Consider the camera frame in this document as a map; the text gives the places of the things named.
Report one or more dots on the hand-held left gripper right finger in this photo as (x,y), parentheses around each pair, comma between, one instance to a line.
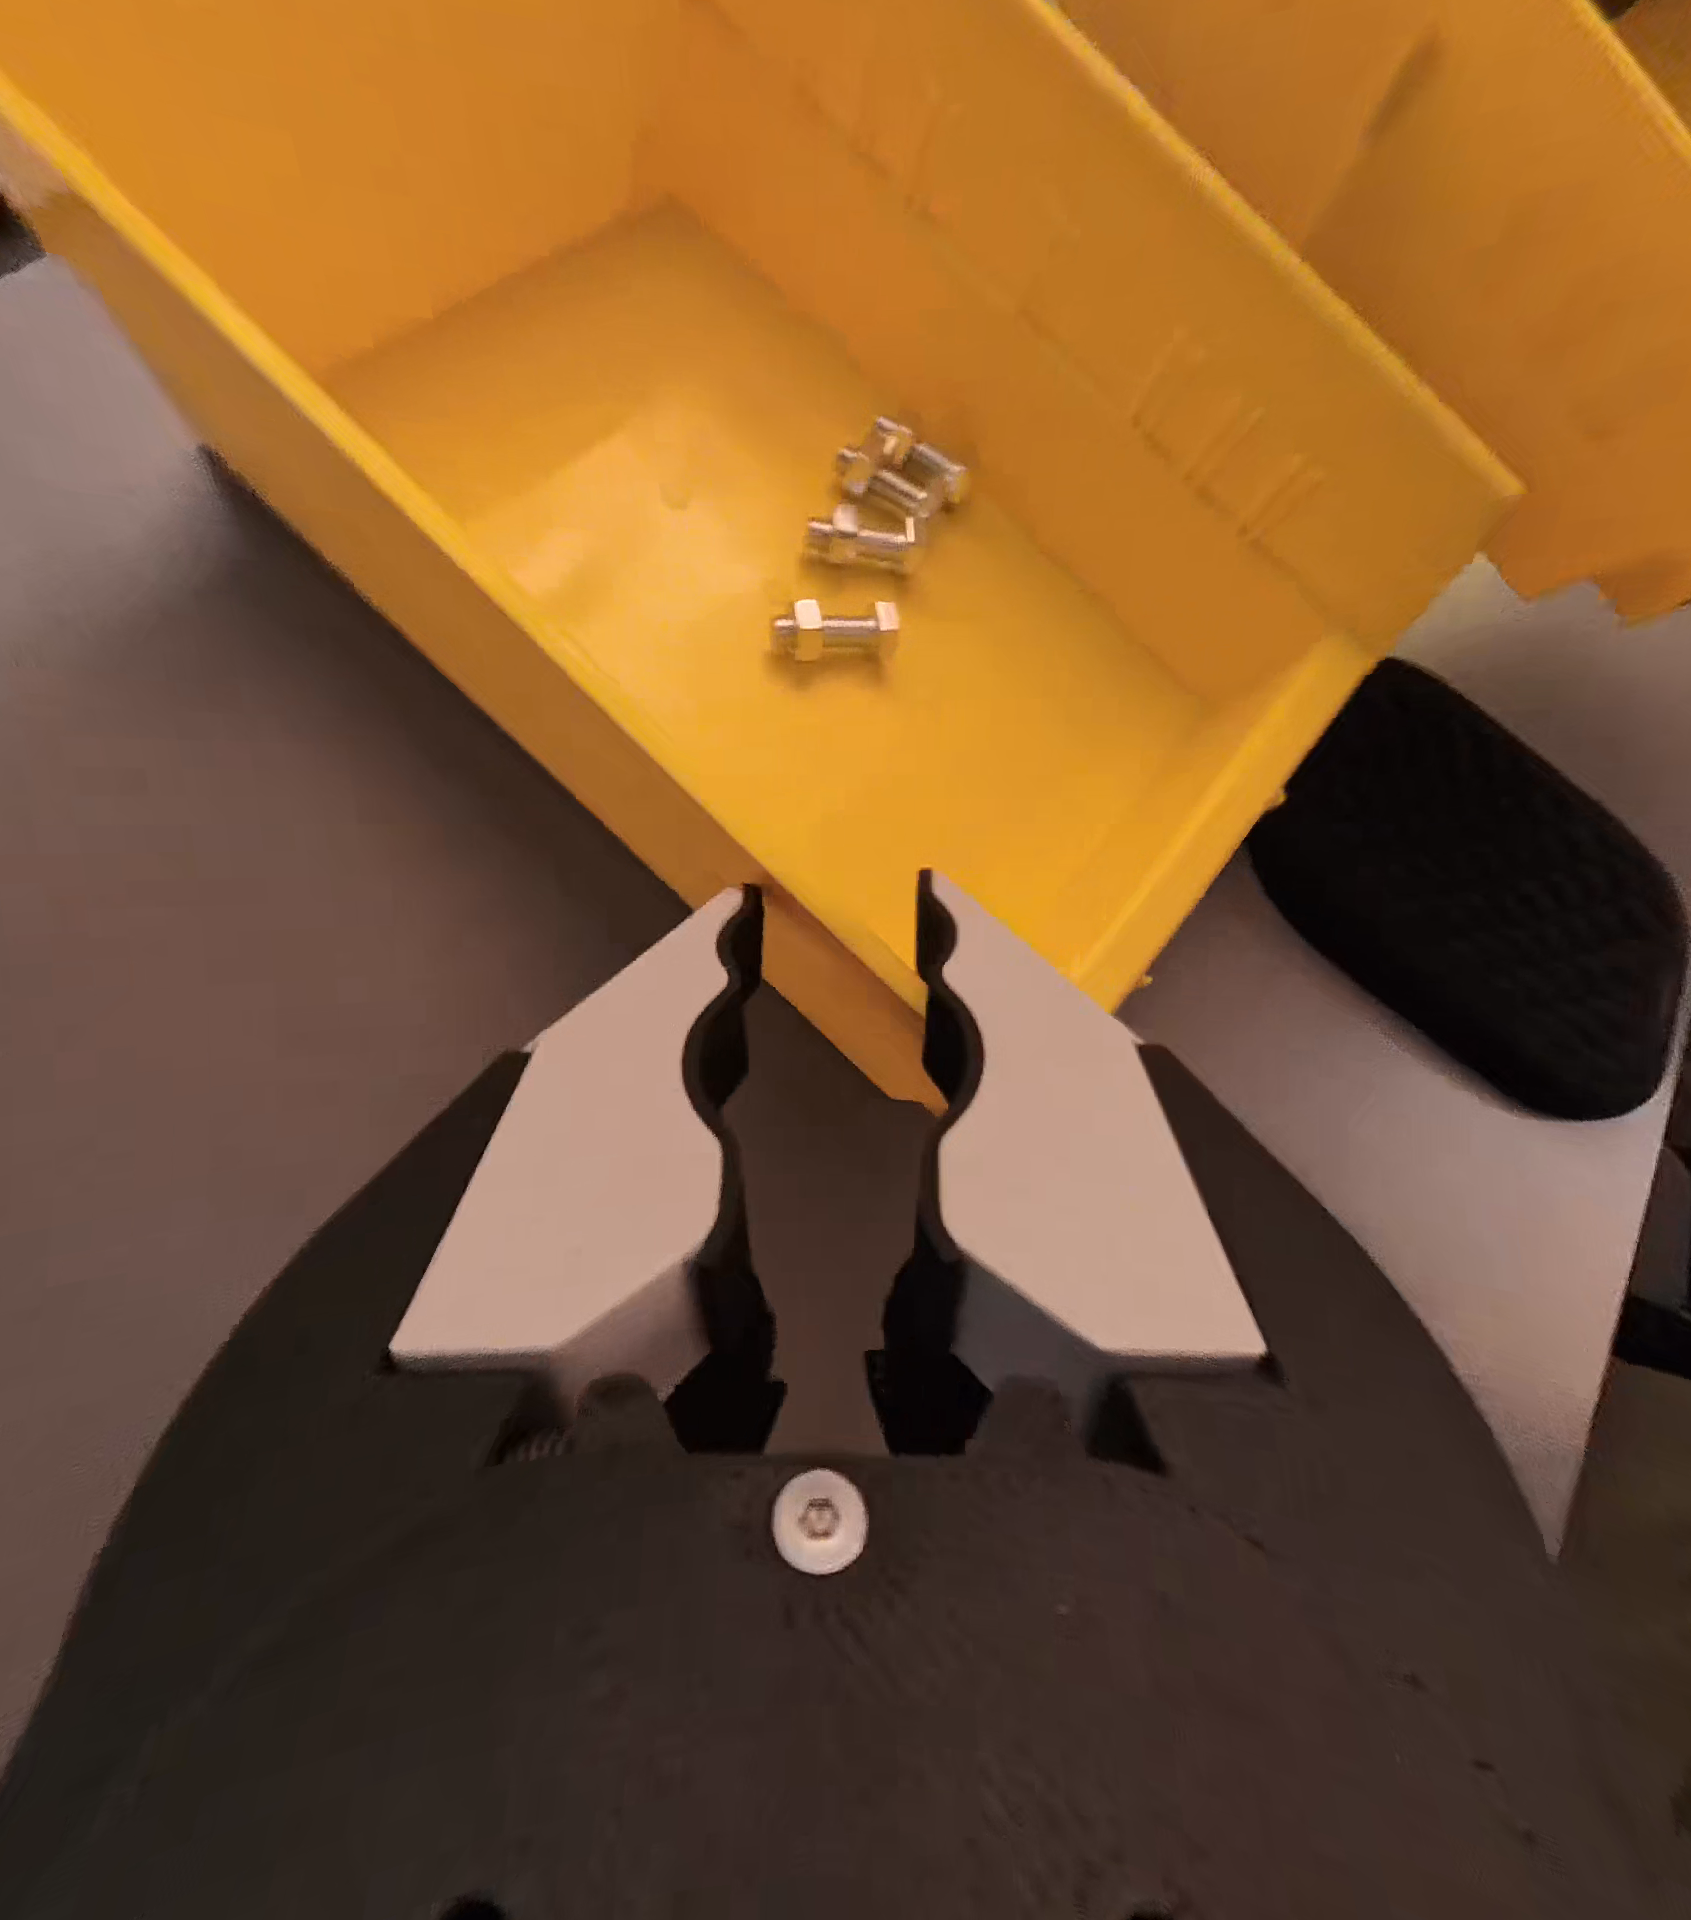
(1087,1197)

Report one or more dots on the black textured pad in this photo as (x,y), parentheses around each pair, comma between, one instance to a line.
(1460,887)

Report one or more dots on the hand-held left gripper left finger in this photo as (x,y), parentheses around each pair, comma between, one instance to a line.
(560,1197)

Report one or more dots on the person's olive green pants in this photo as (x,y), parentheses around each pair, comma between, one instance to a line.
(1686,1652)

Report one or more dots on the steel hex bolt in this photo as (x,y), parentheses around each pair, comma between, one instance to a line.
(895,494)
(880,550)
(938,473)
(853,629)

